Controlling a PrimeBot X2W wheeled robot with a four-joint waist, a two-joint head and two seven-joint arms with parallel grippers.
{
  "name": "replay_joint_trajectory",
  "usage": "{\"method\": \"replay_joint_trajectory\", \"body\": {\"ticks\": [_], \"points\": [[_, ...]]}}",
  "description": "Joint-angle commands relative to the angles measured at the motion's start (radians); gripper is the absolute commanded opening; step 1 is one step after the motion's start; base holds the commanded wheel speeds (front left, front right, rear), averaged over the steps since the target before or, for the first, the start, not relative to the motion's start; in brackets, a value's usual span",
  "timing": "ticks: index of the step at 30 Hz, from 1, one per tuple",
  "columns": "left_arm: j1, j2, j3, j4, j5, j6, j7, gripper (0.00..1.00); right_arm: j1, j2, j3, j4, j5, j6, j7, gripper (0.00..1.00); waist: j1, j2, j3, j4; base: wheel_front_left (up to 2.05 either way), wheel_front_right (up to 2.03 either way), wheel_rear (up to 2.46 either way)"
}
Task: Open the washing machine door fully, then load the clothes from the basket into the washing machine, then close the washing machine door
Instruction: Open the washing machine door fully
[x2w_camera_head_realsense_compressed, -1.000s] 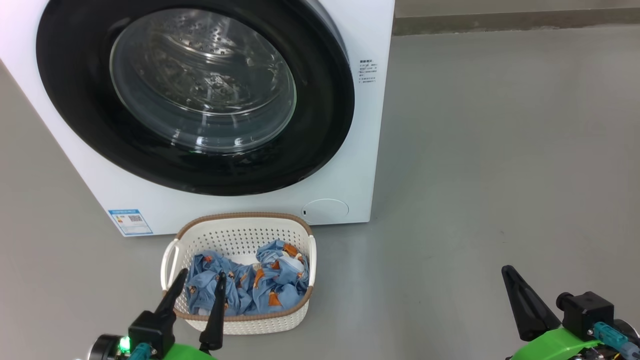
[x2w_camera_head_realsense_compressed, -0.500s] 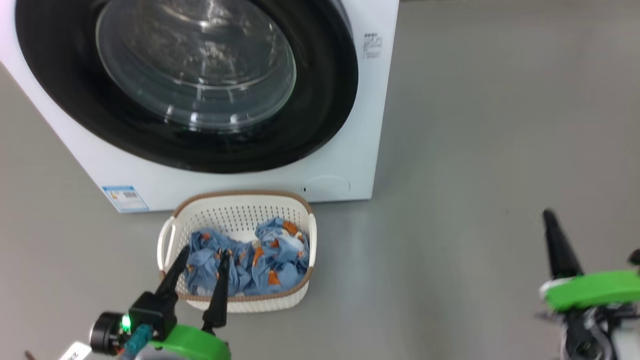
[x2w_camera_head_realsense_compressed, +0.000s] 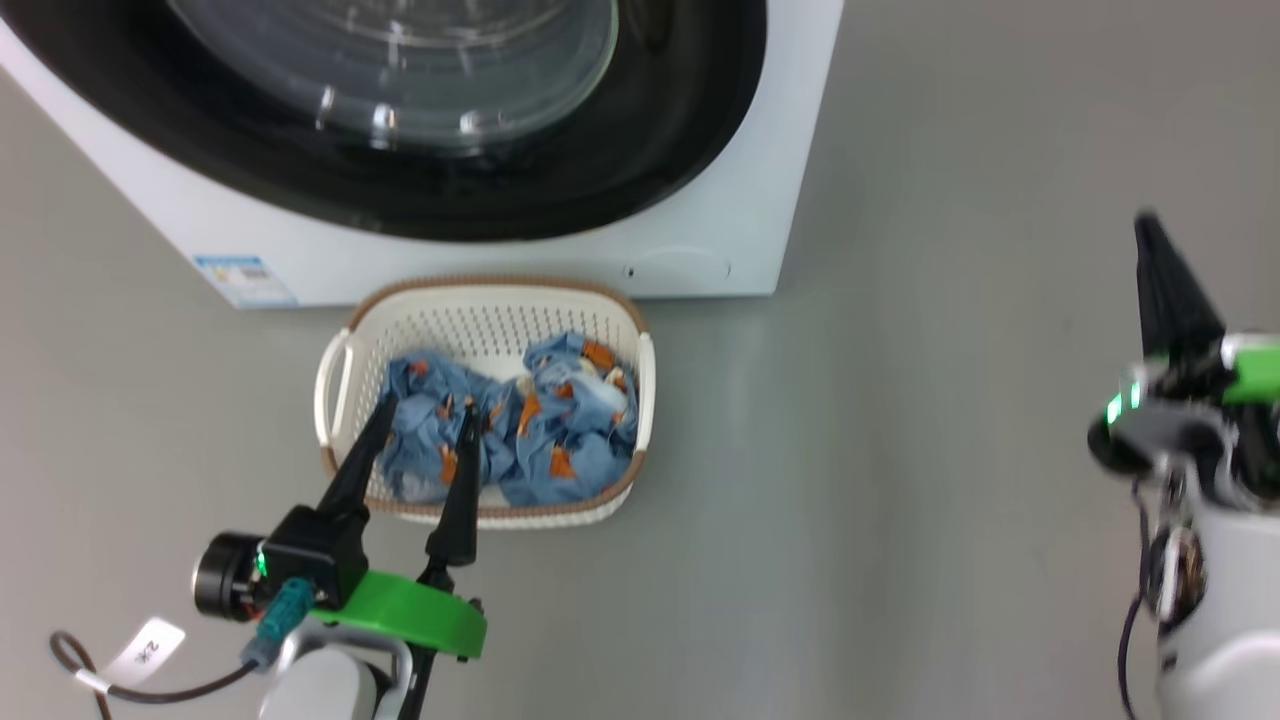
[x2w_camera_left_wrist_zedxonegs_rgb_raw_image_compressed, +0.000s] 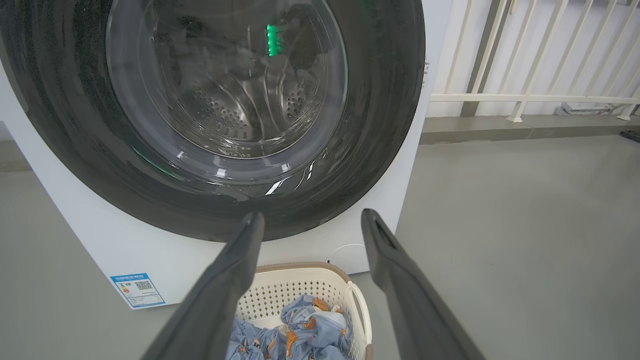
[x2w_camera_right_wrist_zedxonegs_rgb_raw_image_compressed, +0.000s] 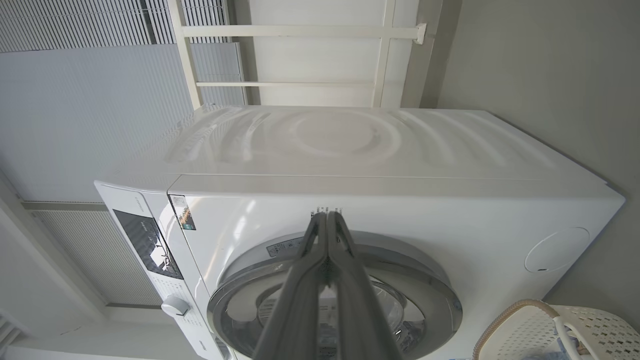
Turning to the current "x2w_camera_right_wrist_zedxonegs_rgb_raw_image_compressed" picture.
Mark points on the black washing machine display panel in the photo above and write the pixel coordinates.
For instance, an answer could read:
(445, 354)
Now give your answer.
(145, 242)

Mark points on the white washing machine dial knob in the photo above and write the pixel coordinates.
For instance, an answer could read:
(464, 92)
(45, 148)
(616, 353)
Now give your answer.
(175, 306)

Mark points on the white front-load washing machine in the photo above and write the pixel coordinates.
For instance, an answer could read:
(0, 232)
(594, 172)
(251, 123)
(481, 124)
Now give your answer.
(450, 165)

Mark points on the white metal rack frame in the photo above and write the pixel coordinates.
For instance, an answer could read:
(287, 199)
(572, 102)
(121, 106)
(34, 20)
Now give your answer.
(300, 31)

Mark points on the blue bear print clothing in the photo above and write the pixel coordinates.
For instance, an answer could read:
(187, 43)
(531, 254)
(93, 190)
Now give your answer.
(576, 348)

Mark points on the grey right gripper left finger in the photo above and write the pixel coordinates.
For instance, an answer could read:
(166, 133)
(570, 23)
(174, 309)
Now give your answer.
(295, 310)

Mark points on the small dark product sticker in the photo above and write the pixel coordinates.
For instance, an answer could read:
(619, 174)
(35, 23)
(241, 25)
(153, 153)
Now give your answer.
(183, 212)

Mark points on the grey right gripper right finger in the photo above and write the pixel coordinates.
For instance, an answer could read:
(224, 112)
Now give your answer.
(362, 310)

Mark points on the cream perforated laundry basket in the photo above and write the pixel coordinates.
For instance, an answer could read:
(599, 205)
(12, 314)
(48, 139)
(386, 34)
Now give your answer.
(605, 330)

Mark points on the white ribbed wall panel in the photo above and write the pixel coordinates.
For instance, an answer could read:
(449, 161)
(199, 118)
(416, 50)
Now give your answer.
(75, 25)
(95, 255)

